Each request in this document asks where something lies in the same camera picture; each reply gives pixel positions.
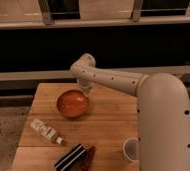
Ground orange ceramic bowl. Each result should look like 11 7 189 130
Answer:
56 89 89 119

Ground black white striped box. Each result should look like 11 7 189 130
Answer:
54 144 86 171

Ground dark red pouch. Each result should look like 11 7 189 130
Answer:
81 146 95 171

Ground white paper cup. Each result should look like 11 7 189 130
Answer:
122 137 139 163

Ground clear plastic bottle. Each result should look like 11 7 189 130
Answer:
30 119 66 145

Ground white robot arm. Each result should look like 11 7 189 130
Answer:
70 53 190 171

